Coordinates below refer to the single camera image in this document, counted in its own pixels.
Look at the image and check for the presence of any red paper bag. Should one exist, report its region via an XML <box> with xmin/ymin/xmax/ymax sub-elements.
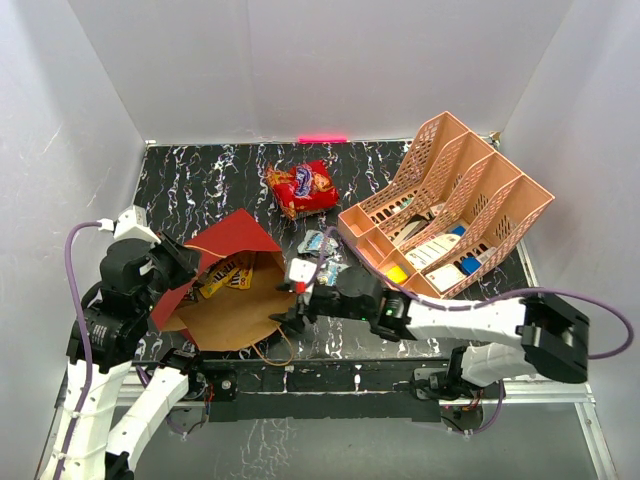
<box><xmin>151</xmin><ymin>209</ymin><xmax>294</xmax><ymax>360</ymax></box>

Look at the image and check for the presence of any red cookie snack bag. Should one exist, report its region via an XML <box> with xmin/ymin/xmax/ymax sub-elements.
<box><xmin>265</xmin><ymin>160</ymin><xmax>340</xmax><ymax>220</ymax></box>

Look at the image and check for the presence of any pink plastic file organizer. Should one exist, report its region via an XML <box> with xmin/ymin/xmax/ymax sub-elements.
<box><xmin>338</xmin><ymin>112</ymin><xmax>554</xmax><ymax>298</ymax></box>

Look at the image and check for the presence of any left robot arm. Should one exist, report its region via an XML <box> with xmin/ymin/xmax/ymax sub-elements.
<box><xmin>41</xmin><ymin>234</ymin><xmax>207</xmax><ymax>479</ymax></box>

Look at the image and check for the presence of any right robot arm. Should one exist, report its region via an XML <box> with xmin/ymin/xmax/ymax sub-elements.
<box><xmin>271</xmin><ymin>261</ymin><xmax>589</xmax><ymax>398</ymax></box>

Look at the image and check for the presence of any yellow candy packet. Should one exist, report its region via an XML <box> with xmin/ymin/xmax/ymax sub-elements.
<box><xmin>198</xmin><ymin>252</ymin><xmax>255</xmax><ymax>299</ymax></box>

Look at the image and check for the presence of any yellow cube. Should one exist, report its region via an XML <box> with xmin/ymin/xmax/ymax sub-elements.
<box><xmin>385</xmin><ymin>265</ymin><xmax>409</xmax><ymax>285</ymax></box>

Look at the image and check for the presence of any white label card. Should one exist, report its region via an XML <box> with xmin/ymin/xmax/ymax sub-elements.
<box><xmin>405</xmin><ymin>233</ymin><xmax>461</xmax><ymax>270</ymax></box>

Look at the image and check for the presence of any white card pack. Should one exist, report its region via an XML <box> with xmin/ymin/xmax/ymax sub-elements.
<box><xmin>425</xmin><ymin>264</ymin><xmax>467</xmax><ymax>294</ymax></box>

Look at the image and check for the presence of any blue cube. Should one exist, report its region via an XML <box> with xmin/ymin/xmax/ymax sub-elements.
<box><xmin>460</xmin><ymin>257</ymin><xmax>482</xmax><ymax>276</ymax></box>

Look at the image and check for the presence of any pink tape strip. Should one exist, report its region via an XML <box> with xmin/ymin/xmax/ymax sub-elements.
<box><xmin>297</xmin><ymin>135</ymin><xmax>348</xmax><ymax>144</ymax></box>

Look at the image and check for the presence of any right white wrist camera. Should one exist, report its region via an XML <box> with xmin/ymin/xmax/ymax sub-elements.
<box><xmin>285</xmin><ymin>258</ymin><xmax>317</xmax><ymax>294</ymax></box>

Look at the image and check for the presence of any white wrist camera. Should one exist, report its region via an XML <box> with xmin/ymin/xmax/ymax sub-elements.
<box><xmin>285</xmin><ymin>258</ymin><xmax>317</xmax><ymax>294</ymax></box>
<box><xmin>98</xmin><ymin>205</ymin><xmax>161</xmax><ymax>245</ymax></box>

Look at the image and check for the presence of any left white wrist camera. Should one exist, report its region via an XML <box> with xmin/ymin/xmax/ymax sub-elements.
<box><xmin>98</xmin><ymin>205</ymin><xmax>161</xmax><ymax>245</ymax></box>

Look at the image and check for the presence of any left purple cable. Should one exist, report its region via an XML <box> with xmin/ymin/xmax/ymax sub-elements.
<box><xmin>49</xmin><ymin>219</ymin><xmax>114</xmax><ymax>480</ymax></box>

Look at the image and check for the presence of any purple cable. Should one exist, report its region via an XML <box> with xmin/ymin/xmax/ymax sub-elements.
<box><xmin>49</xmin><ymin>219</ymin><xmax>114</xmax><ymax>480</ymax></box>
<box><xmin>314</xmin><ymin>225</ymin><xmax>635</xmax><ymax>360</ymax></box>

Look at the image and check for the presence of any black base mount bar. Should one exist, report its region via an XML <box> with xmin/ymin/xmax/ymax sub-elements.
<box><xmin>190</xmin><ymin>359</ymin><xmax>449</xmax><ymax>422</ymax></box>

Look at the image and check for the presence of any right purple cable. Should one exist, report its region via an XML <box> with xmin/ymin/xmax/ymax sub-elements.
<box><xmin>314</xmin><ymin>225</ymin><xmax>635</xmax><ymax>360</ymax></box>

